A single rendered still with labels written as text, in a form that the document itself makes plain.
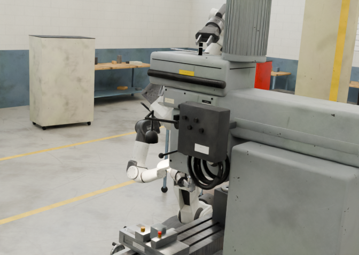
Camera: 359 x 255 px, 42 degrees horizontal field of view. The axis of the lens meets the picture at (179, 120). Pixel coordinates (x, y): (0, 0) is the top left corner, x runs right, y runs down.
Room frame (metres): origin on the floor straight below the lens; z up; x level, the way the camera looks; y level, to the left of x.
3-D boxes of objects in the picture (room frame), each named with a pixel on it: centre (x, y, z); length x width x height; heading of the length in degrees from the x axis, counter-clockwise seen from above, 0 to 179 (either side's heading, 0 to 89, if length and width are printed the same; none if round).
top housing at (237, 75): (2.26, -0.09, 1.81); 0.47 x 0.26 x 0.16; 50
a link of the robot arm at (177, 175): (2.35, -0.04, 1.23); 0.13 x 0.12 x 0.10; 115
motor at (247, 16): (2.11, -0.27, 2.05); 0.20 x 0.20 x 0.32
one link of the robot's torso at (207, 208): (3.16, -0.15, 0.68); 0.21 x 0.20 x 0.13; 153
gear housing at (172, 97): (2.24, -0.11, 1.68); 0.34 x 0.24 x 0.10; 50
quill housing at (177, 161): (2.27, -0.08, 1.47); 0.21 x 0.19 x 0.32; 140
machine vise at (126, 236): (2.11, 0.09, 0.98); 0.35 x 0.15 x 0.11; 48
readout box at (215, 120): (1.82, -0.09, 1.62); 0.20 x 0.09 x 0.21; 50
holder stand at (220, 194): (2.56, -0.34, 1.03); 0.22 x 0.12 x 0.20; 133
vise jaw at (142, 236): (2.13, 0.11, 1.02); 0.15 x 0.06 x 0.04; 138
